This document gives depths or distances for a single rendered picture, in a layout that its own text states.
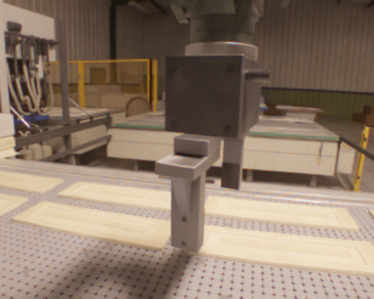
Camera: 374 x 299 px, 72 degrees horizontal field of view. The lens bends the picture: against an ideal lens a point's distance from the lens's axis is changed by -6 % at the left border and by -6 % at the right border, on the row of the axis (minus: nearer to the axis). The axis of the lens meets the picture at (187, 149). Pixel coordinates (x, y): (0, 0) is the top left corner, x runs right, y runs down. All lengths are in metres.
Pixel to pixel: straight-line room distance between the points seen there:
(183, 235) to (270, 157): 3.64
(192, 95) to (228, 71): 0.07
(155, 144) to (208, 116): 3.81
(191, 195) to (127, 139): 4.02
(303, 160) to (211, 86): 3.72
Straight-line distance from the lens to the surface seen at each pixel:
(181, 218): 0.45
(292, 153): 4.07
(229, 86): 0.44
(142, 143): 4.33
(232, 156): 0.72
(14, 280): 0.98
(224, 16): 0.51
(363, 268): 1.04
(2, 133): 2.49
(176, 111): 0.47
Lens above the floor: 1.43
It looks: 13 degrees down
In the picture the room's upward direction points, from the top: 1 degrees clockwise
